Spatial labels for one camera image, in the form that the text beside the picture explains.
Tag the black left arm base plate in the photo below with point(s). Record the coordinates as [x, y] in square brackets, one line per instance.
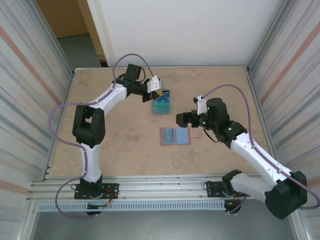
[113, 187]

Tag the translucent enclosure panel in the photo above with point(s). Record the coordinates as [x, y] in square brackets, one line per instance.
[25, 87]
[295, 87]

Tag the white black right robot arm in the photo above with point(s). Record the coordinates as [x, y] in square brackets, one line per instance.
[255, 155]

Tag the pink card wallet blue sleeves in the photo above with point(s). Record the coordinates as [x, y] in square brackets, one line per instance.
[181, 136]

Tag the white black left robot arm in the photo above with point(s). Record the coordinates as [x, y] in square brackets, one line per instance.
[110, 96]

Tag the teal credit card with lines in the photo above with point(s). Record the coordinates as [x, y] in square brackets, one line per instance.
[162, 106]

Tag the brown wooden door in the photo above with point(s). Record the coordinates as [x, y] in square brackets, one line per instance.
[62, 17]

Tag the translucent right enclosure panel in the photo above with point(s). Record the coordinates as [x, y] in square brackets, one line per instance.
[295, 87]

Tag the blue credit card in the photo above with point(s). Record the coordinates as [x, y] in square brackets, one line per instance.
[162, 101]

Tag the plain teal credit card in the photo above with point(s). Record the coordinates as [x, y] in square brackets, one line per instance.
[162, 112]

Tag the aluminium mounting rail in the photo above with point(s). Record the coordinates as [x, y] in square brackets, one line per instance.
[162, 186]

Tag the blue green box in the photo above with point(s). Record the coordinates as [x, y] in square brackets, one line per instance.
[162, 107]

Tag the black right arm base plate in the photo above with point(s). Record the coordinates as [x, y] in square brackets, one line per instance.
[211, 186]

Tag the tan door frame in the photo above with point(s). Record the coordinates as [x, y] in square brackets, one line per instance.
[93, 32]

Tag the translucent left enclosure panel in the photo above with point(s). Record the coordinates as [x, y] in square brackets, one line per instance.
[25, 87]

